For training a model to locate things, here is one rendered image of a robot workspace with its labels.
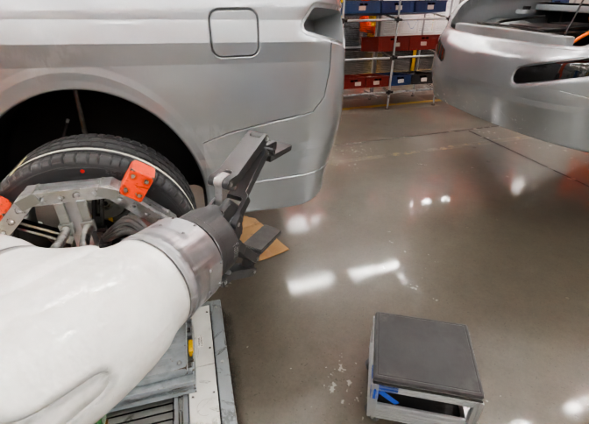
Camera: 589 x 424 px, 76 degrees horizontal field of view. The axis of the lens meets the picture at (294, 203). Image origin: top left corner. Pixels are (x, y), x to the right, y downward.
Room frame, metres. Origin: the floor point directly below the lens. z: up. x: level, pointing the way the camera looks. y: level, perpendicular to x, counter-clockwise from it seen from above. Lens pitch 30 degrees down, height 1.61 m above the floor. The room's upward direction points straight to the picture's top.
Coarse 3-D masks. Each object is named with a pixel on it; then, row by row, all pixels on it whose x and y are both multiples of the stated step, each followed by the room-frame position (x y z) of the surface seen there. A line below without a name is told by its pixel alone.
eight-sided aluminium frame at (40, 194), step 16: (32, 192) 0.90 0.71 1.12; (48, 192) 0.91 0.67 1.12; (64, 192) 0.92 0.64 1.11; (80, 192) 0.93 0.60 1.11; (96, 192) 0.94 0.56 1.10; (112, 192) 0.95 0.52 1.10; (16, 208) 0.88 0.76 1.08; (128, 208) 0.96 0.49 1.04; (144, 208) 0.97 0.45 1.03; (160, 208) 1.02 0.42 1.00; (0, 224) 0.87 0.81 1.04; (16, 224) 0.88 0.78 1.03
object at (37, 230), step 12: (96, 204) 1.04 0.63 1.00; (36, 216) 1.16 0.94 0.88; (96, 216) 1.03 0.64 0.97; (24, 228) 0.97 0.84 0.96; (36, 228) 0.98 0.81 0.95; (48, 228) 0.99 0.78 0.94; (108, 228) 1.03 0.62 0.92; (36, 240) 1.10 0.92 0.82; (48, 240) 1.16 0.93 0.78; (72, 240) 1.00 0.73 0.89; (120, 240) 1.04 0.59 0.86
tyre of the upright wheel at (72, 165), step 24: (48, 144) 1.16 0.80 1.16; (72, 144) 1.11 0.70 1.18; (96, 144) 1.13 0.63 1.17; (120, 144) 1.18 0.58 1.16; (24, 168) 0.98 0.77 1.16; (48, 168) 0.98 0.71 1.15; (72, 168) 1.00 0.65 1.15; (96, 168) 1.02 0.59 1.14; (120, 168) 1.03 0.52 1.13; (168, 168) 1.21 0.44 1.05; (0, 192) 0.95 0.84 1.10; (168, 192) 1.07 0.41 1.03; (192, 192) 1.28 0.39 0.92
